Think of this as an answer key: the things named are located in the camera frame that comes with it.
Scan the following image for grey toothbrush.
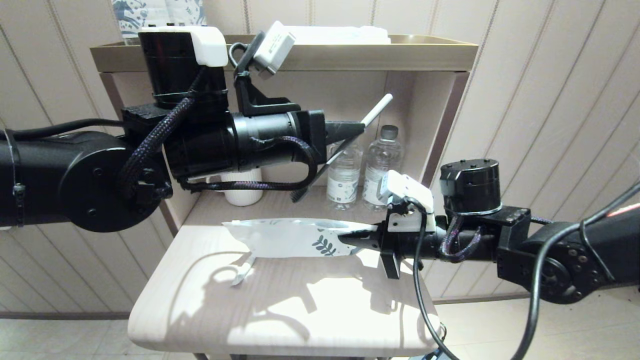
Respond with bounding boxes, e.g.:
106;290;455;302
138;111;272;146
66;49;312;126
291;94;394;203

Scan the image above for white leaf-print plastic bag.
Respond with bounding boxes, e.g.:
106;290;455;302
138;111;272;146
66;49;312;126
222;217;379;260

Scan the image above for small clear water bottle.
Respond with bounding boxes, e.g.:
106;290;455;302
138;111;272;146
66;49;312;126
362;125;404;212
327;141;363;211

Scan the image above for white ribbed mug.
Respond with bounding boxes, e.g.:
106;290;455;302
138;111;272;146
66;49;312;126
206;169;264;207

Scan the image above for beige wooden shelf cabinet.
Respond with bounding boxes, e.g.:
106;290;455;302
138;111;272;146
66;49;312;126
100;70;471;358

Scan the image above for white blue flat packet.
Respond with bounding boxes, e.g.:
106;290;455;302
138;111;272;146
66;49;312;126
287;26;392;46

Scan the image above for large blue-print water bottle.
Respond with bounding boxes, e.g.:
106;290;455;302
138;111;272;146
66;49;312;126
167;0;207;27

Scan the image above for blue patterned packages on top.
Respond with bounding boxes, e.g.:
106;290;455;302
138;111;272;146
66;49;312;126
112;0;171;38

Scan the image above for braided right arm cable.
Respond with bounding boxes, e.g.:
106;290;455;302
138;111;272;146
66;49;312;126
439;215;483;263

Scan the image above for braided arm cable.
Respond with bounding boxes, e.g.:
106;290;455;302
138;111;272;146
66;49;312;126
439;215;483;263
117;95;319;201

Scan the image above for smooth black camera cable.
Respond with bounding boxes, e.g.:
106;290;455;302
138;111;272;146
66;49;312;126
413;185;640;360

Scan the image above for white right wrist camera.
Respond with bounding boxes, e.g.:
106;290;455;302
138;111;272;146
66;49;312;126
380;170;436;233

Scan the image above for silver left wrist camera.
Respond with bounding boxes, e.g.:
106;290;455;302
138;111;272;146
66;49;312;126
229;21;302;118

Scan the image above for braided left arm cable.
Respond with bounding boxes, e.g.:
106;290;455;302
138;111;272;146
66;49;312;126
117;95;319;201

